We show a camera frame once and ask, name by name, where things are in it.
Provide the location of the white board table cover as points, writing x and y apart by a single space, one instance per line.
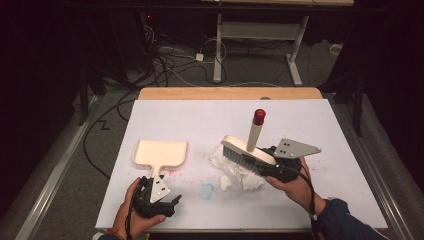
206 116

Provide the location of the person's right hand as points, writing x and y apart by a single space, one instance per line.
300 191

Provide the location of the white metal desk frame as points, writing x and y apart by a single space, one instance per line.
258 30

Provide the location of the aluminium floor rail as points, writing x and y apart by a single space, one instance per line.
56 173
370 156

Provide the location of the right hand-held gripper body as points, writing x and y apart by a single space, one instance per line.
293 148

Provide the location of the person's left hand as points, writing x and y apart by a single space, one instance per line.
133 223

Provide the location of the cream plastic dustpan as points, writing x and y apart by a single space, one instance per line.
160 153

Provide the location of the cream brush with red cap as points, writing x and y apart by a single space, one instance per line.
254 135

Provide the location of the small white floor box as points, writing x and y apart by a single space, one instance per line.
336 49

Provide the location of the black metal stand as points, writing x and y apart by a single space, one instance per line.
358 106
83 100

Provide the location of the white power adapter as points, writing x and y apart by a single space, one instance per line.
199 57

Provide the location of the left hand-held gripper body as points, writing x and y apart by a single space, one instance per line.
150 203

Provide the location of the pile of white paper scraps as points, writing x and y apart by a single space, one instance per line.
235 175

